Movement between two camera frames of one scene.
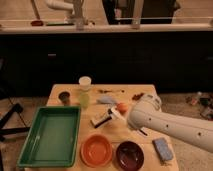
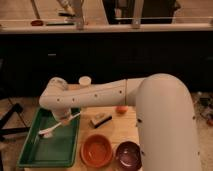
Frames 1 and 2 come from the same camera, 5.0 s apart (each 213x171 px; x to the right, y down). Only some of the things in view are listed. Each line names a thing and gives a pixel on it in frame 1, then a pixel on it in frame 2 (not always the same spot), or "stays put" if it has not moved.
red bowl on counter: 37,23 stays put
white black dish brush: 115,112 to 47,133
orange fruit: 122,107 stays put
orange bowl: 96,150 stays put
